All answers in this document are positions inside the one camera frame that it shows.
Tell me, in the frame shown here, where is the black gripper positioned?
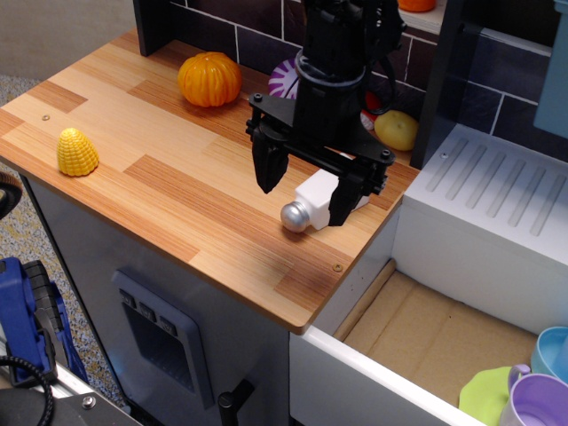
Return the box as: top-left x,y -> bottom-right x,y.
247,51 -> 395,226

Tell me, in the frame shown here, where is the white salt shaker silver cap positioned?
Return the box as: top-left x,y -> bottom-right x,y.
280,152 -> 371,234

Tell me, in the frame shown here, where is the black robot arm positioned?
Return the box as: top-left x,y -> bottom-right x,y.
247,1 -> 406,226

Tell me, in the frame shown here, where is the red white toy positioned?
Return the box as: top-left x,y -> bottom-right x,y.
360,91 -> 385,130

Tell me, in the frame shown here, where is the purple white striped ball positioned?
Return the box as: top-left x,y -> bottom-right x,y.
268,59 -> 298,99

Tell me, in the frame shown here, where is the yellow toy potato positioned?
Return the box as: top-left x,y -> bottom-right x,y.
375,110 -> 419,152

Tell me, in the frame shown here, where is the orange toy pumpkin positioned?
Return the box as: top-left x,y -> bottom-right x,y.
177,51 -> 242,107

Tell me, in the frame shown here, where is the white drying rack counter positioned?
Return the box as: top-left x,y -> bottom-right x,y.
401,123 -> 568,266

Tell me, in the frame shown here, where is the white sink basin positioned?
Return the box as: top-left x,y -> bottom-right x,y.
290,205 -> 567,425

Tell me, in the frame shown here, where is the orange toy on shelf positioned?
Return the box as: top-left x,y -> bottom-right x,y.
398,0 -> 437,13

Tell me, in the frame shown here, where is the grey toy oven door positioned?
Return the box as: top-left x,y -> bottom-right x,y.
112,270 -> 213,410

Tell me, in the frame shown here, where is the yellow toy corn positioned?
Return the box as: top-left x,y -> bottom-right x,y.
57,128 -> 99,177

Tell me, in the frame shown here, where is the light blue cabinet panel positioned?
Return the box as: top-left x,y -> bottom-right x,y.
534,1 -> 567,138

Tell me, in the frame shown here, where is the green toy plate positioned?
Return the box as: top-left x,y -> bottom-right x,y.
458,367 -> 511,426

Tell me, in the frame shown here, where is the blue toy bowl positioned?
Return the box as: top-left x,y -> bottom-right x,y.
530,327 -> 567,383

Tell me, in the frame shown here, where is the blue black device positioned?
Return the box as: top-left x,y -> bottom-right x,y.
1,257 -> 88,381

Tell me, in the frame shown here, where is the purple toy cup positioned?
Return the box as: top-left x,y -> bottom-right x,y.
499,364 -> 567,426

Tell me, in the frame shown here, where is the dark grey shelf post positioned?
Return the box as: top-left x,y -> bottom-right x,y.
410,1 -> 479,170

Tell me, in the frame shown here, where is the black oven knob handle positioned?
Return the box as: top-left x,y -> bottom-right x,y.
217,379 -> 255,426

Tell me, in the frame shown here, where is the black cable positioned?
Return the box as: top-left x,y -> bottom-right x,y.
0,355 -> 55,426

